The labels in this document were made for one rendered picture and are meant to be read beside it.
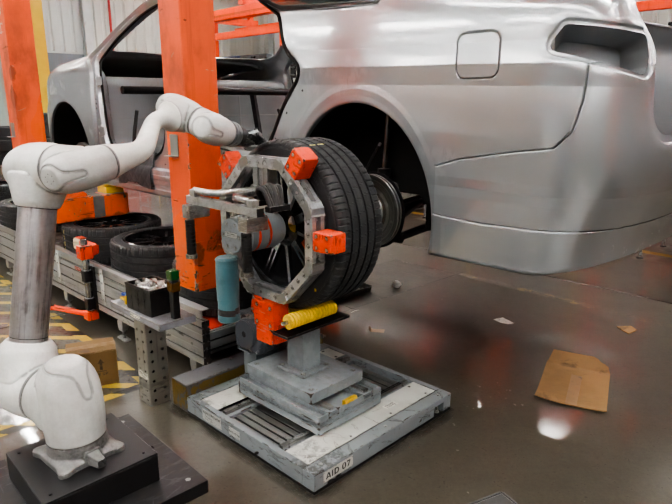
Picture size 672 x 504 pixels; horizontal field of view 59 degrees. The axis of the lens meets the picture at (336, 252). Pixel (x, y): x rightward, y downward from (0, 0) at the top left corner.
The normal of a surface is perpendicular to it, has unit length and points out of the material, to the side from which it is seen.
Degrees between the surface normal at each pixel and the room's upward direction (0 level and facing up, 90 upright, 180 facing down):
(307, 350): 90
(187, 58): 90
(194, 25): 90
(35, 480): 1
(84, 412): 87
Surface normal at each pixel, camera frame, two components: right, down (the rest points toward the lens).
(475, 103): -0.70, 0.18
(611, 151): 0.10, 0.26
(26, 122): 0.72, 0.18
